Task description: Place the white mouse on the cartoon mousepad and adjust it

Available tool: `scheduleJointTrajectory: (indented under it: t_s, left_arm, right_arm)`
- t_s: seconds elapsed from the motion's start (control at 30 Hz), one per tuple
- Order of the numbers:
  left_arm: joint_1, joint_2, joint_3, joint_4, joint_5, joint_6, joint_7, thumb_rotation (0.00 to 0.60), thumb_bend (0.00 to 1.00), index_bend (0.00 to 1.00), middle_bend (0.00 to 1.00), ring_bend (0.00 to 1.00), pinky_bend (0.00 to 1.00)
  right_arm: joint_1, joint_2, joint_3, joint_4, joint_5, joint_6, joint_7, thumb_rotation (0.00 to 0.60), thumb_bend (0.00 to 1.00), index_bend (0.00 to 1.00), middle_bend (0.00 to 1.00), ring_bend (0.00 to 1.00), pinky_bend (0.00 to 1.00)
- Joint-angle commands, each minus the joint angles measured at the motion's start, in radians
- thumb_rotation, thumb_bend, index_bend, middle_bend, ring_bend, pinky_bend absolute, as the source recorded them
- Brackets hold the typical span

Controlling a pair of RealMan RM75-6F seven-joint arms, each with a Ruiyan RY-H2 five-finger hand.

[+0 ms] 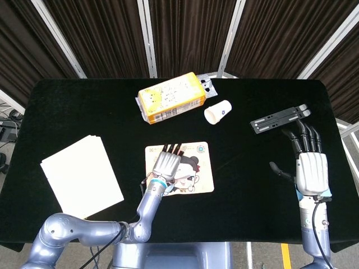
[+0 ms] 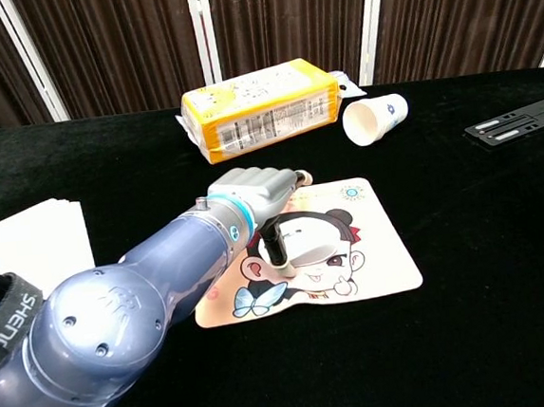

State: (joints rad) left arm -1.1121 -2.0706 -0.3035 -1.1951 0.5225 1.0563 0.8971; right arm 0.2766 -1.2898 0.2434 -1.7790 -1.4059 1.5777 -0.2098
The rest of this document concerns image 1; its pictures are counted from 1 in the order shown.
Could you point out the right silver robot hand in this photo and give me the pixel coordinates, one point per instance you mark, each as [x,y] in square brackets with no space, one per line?
[312,173]

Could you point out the white partition foot frame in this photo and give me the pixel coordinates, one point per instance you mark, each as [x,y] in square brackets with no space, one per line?
[347,125]

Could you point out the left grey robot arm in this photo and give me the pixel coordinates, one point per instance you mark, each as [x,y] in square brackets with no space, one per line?
[84,227]

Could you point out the white computer mouse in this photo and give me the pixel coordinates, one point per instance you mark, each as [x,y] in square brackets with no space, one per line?
[185,168]

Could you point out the grey robot torso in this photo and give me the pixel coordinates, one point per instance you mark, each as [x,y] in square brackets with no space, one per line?
[174,256]

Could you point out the cartoon girl mouse pad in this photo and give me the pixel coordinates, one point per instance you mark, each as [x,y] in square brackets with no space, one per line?
[202,173]

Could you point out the black caster wheel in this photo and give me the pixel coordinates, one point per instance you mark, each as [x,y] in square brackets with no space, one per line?
[2,162]

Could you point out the yellow snack package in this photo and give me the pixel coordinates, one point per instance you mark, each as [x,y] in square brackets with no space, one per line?
[171,98]

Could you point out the white partition frame post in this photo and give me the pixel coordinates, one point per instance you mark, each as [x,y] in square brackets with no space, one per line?
[333,42]
[230,42]
[11,101]
[148,42]
[61,42]

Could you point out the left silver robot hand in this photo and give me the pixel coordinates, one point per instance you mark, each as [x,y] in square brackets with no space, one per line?
[166,165]

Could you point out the black power adapter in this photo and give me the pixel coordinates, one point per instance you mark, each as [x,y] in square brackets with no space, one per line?
[7,131]

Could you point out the white paper cup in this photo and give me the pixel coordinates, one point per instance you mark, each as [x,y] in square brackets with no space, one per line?
[217,112]

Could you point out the black velvet tablecloth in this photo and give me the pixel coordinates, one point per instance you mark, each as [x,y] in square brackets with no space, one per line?
[252,168]

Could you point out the white paper stack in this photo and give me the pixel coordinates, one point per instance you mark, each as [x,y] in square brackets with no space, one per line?
[81,173]

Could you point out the dark brown pleated curtain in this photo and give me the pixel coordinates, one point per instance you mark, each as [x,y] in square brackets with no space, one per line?
[25,42]
[275,36]
[190,33]
[106,36]
[345,70]

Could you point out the small blue cardboard box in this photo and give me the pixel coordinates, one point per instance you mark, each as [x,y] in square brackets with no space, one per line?
[299,194]

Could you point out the black folding laptop stand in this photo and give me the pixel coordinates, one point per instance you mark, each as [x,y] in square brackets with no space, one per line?
[269,123]

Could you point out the silver blister pack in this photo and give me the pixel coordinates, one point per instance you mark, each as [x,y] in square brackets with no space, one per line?
[209,88]

